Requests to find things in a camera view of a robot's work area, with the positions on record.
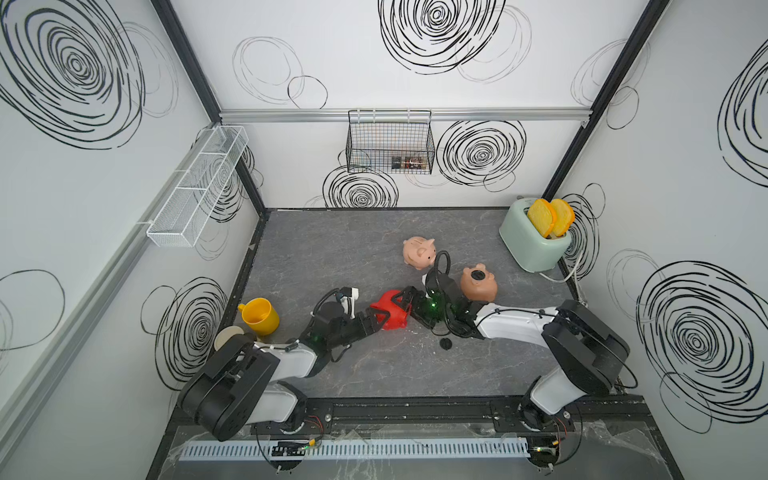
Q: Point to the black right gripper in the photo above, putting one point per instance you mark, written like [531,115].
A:
[419,297]

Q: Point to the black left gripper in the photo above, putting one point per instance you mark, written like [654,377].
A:
[369,320]

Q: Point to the red piggy bank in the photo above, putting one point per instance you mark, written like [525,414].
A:
[391,310]

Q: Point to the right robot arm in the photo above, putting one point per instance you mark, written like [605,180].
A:
[590,355]

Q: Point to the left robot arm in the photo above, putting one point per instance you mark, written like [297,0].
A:
[244,381]

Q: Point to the orange-tan piggy bank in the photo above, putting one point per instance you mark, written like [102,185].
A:
[478,284]

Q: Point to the light pink piggy bank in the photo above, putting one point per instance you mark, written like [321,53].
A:
[419,252]

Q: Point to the yellow mug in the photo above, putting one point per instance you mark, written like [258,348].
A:
[260,316]

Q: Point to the mint green toaster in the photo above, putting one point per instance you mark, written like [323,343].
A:
[533,252]

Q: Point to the yellow toast slice left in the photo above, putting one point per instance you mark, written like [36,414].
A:
[542,216]

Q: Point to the yellow toast slice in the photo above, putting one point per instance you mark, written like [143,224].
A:
[542,216]
[565,216]

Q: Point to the small items in basket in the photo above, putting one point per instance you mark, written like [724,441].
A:
[409,163]

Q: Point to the yellow toast slice right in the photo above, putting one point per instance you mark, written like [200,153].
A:
[565,216]

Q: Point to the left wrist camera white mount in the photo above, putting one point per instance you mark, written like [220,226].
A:
[349,295]

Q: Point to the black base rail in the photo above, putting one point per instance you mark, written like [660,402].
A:
[504,413]

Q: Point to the white slotted cable duct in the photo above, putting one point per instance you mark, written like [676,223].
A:
[356,449]

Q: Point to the black wire wall basket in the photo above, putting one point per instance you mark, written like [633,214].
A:
[375,136]

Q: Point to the white wire wall shelf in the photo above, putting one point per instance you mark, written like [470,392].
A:
[213,159]

